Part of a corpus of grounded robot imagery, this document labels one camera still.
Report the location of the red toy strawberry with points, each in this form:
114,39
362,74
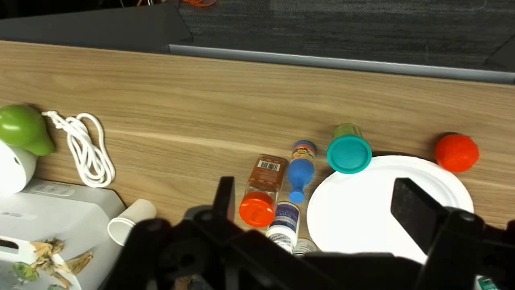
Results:
456,153

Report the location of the white indoor garden appliance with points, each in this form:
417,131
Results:
53,219

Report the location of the blue toy bottle colourful label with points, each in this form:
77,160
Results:
301,171

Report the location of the brown spice bottle orange lid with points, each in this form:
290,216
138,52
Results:
262,190

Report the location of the white paper plate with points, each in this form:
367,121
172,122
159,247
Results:
370,214

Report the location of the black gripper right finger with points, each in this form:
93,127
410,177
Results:
418,214

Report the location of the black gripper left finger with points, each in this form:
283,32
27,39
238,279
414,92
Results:
222,195

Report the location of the green and white round toy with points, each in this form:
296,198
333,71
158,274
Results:
24,129

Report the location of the white paper cup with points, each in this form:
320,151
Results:
129,219

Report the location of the green dough can teal lid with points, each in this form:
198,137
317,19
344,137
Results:
348,151

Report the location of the dried brown plant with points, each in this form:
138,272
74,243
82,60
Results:
53,258

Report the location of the grey rail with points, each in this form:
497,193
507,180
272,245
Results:
343,61

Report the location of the white pill bottle blue label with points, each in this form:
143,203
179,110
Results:
283,222

